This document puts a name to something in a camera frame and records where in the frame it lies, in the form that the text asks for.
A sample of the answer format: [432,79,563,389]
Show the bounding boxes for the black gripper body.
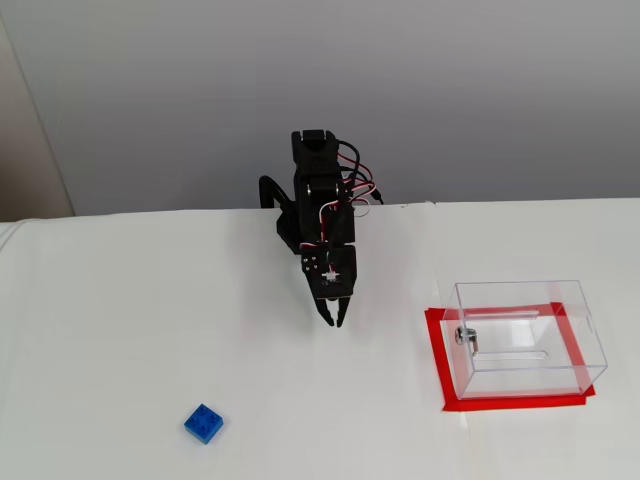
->
[299,243,360,300]

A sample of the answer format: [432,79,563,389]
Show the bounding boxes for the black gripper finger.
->
[313,297,335,328]
[333,294,354,329]

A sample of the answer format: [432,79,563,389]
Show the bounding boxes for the blue lego brick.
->
[183,403,226,445]

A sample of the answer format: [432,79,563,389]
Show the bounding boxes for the transparent plastic box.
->
[442,279,610,401]

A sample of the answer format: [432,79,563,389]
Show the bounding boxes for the black table clamp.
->
[258,174,294,214]

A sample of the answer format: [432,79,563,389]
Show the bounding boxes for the silver cam lock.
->
[453,327,482,357]

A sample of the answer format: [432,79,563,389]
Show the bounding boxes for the thin multicolour camera wire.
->
[299,199,342,274]

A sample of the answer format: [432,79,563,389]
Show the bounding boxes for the red white black servo cables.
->
[337,141,385,219]

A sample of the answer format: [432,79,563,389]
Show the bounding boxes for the red tape frame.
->
[424,301,597,414]

